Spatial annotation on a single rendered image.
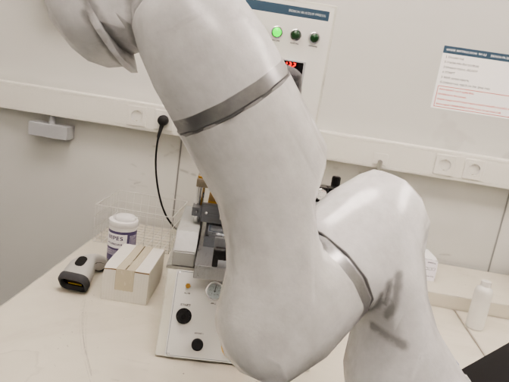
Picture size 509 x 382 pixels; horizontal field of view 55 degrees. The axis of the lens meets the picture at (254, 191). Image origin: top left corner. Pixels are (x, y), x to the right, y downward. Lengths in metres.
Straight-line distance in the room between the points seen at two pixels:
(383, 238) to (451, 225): 1.48
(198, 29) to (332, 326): 0.27
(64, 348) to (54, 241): 1.02
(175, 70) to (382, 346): 0.33
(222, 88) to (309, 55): 1.01
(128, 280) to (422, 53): 1.21
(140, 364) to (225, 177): 0.76
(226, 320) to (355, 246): 0.13
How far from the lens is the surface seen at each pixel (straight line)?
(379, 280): 0.48
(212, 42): 0.37
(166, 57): 0.38
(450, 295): 1.68
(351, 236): 0.46
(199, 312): 1.12
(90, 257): 1.42
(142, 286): 1.32
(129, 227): 1.51
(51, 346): 1.17
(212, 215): 1.18
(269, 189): 0.40
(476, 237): 1.99
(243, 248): 0.43
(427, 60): 1.85
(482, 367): 0.83
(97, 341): 1.19
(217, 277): 1.04
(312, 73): 1.37
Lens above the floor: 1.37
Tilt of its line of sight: 13 degrees down
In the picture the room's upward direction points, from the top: 9 degrees clockwise
